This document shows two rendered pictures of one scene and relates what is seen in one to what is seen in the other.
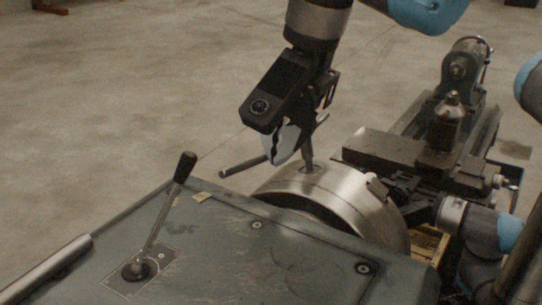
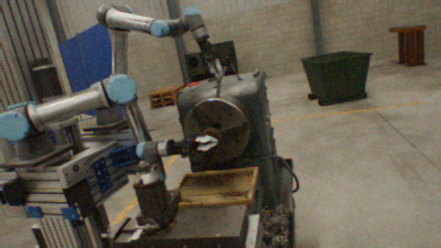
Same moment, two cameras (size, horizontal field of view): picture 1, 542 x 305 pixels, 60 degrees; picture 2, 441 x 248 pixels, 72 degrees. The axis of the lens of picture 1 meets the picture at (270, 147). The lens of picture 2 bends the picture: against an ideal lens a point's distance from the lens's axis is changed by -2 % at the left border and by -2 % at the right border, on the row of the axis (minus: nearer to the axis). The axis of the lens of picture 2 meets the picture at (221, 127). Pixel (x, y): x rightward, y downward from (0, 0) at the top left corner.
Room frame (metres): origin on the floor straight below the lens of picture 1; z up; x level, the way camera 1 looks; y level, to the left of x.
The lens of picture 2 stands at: (2.08, -0.51, 1.48)
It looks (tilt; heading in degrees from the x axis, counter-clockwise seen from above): 15 degrees down; 163
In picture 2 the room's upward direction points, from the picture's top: 11 degrees counter-clockwise
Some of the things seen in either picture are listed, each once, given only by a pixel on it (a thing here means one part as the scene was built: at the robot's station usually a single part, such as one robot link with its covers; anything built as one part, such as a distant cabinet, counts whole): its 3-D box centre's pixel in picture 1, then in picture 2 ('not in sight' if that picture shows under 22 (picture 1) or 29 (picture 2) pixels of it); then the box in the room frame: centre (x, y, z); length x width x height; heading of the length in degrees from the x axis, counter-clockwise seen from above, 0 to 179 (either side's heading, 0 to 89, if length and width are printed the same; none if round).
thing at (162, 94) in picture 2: not in sight; (168, 95); (-7.53, 1.01, 0.22); 1.25 x 0.86 x 0.44; 151
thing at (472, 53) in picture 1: (458, 80); not in sight; (1.70, -0.73, 1.01); 0.30 x 0.20 x 0.29; 148
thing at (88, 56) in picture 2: not in sight; (91, 81); (-6.19, -1.00, 1.18); 4.12 x 0.80 x 2.35; 20
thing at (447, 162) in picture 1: (438, 156); (159, 212); (1.14, -0.48, 0.99); 0.20 x 0.10 x 0.05; 148
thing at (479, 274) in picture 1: (482, 272); (156, 168); (0.70, -0.43, 0.98); 0.11 x 0.08 x 0.11; 179
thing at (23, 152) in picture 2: not in sight; (33, 143); (0.58, -0.90, 1.21); 0.15 x 0.15 x 0.10
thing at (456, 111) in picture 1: (450, 108); (146, 175); (1.17, -0.49, 1.13); 0.08 x 0.08 x 0.03
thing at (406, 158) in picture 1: (417, 159); (178, 228); (1.20, -0.44, 0.95); 0.43 x 0.17 x 0.05; 58
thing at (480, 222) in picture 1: (490, 230); (151, 150); (0.72, -0.43, 1.08); 0.11 x 0.08 x 0.09; 57
